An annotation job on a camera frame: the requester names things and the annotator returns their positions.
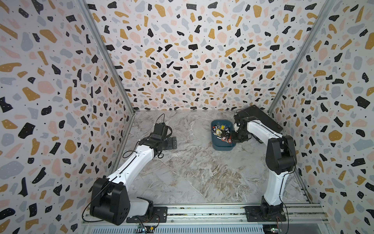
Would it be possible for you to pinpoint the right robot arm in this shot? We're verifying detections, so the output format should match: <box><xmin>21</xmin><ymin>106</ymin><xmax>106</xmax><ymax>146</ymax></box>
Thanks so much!
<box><xmin>231</xmin><ymin>110</ymin><xmax>297</xmax><ymax>220</ymax></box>

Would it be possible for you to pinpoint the right aluminium corner post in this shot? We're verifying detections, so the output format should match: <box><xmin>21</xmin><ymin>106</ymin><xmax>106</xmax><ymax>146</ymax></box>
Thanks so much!
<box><xmin>267</xmin><ymin>0</ymin><xmax>336</xmax><ymax>115</ymax></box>

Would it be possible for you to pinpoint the pile of keys in box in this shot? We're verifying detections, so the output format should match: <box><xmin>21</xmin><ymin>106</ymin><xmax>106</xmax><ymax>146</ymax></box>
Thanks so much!
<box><xmin>212</xmin><ymin>125</ymin><xmax>232</xmax><ymax>143</ymax></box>

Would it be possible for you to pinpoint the left aluminium corner post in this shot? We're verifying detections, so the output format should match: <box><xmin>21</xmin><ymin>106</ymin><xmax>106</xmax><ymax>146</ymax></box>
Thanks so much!
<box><xmin>76</xmin><ymin>0</ymin><xmax>135</xmax><ymax>116</ymax></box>

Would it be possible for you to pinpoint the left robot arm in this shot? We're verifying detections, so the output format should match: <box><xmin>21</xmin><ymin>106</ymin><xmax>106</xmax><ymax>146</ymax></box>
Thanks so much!
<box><xmin>88</xmin><ymin>134</ymin><xmax>177</xmax><ymax>225</ymax></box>

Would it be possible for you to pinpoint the teal storage box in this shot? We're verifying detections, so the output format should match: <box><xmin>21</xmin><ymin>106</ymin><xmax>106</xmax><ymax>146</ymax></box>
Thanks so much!
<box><xmin>211</xmin><ymin>120</ymin><xmax>236</xmax><ymax>151</ymax></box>

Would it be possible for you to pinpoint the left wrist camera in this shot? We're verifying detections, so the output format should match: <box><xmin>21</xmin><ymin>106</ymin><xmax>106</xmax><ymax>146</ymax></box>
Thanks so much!
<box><xmin>153</xmin><ymin>122</ymin><xmax>172</xmax><ymax>139</ymax></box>

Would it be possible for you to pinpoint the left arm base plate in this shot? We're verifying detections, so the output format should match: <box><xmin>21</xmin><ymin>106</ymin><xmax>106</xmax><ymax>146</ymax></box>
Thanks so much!
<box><xmin>126</xmin><ymin>206</ymin><xmax>168</xmax><ymax>224</ymax></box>

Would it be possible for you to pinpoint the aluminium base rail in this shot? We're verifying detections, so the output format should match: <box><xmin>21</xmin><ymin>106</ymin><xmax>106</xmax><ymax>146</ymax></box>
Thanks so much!
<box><xmin>81</xmin><ymin>203</ymin><xmax>334</xmax><ymax>234</ymax></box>

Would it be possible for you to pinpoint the aluminium corner post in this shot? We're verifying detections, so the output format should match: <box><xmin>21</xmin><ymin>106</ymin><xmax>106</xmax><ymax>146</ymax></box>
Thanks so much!
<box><xmin>76</xmin><ymin>0</ymin><xmax>135</xmax><ymax>116</ymax></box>
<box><xmin>267</xmin><ymin>0</ymin><xmax>336</xmax><ymax>115</ymax></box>

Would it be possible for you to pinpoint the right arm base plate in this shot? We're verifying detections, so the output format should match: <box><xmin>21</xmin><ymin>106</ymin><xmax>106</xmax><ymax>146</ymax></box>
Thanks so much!
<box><xmin>244</xmin><ymin>205</ymin><xmax>286</xmax><ymax>222</ymax></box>

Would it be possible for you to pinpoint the black laptop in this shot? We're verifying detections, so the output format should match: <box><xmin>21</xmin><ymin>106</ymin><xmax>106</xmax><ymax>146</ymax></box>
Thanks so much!
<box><xmin>234</xmin><ymin>105</ymin><xmax>283</xmax><ymax>144</ymax></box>

